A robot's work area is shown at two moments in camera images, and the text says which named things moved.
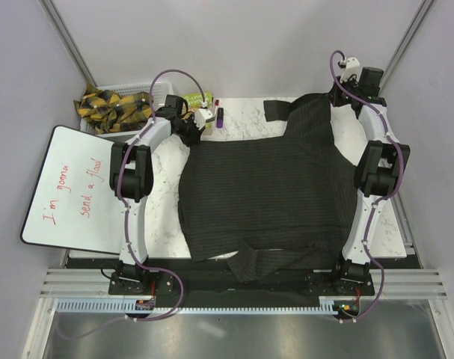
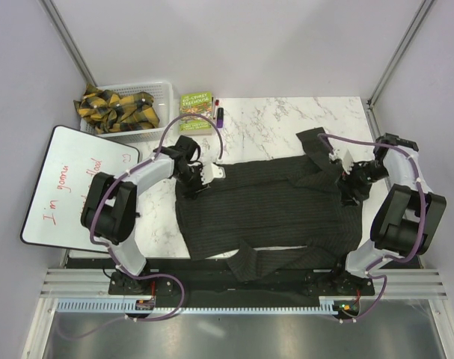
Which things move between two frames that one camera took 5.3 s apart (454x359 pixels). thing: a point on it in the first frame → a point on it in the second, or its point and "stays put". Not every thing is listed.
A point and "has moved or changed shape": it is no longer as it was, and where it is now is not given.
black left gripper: (196, 136) → (190, 192)
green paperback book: (194, 102) stays put
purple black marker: (220, 117) stays put
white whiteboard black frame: (72, 206) stays put
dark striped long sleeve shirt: (273, 206) has moved or changed shape
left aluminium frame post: (57, 22) stays put
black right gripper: (334, 96) → (347, 183)
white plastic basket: (161, 91) stays put
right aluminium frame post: (422, 13) stays put
